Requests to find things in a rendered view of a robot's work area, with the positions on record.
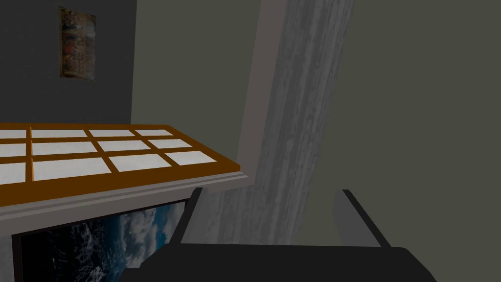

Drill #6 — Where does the brown rust wall picture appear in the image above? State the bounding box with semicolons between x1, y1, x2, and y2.
58;6;97;81

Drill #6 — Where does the grey wooden door leaf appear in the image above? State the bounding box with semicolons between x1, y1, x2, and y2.
203;0;355;245

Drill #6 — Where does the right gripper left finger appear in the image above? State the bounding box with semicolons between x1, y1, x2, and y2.
169;187;210;245

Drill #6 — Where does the orange framed window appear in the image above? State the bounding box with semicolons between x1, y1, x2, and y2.
0;123;249;232

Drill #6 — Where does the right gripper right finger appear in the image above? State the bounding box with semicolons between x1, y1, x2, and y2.
332;189;392;248

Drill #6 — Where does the blue ocean wall picture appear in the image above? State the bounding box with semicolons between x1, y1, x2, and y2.
11;199;188;282

